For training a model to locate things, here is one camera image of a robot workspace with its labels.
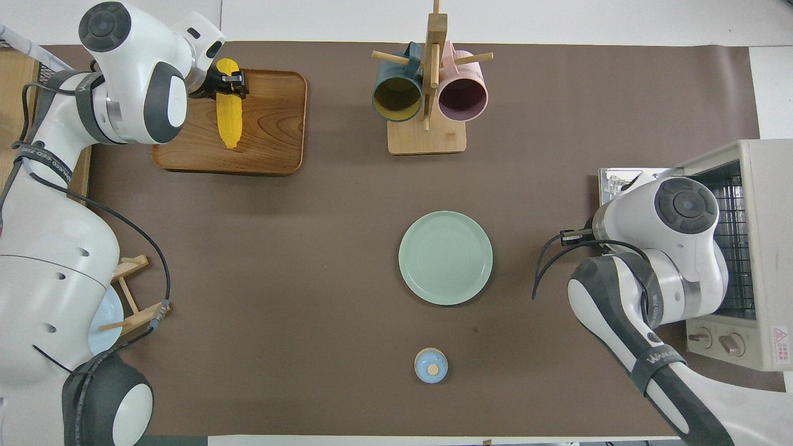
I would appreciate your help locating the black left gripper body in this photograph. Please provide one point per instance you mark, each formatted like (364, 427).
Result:
(203, 80)

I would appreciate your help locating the yellow corn cob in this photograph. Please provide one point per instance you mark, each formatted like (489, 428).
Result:
(229, 121)

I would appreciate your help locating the pale green plate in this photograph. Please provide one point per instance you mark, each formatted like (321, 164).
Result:
(446, 257)

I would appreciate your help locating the beige toaster oven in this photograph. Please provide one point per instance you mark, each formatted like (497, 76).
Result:
(768, 248)

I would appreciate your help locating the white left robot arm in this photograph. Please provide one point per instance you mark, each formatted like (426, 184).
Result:
(56, 279)

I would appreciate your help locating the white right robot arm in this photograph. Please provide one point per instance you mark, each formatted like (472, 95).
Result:
(632, 297)

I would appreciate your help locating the wooden serving tray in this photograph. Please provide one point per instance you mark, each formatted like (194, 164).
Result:
(272, 130)

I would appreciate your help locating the dark teal mug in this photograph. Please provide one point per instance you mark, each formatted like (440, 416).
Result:
(396, 99)

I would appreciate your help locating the brown table mat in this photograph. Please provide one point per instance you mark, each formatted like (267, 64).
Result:
(310, 248)

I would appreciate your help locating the light wooden stepped shelf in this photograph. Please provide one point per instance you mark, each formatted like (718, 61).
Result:
(15, 93)

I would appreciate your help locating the wooden mug tree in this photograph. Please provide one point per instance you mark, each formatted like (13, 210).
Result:
(427, 139)

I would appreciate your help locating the pink mug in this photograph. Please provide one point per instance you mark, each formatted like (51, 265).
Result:
(463, 99)

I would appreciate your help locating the wooden plate rack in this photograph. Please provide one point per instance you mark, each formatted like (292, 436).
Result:
(139, 317)

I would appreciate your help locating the light blue plate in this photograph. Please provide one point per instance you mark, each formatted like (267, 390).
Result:
(108, 322)

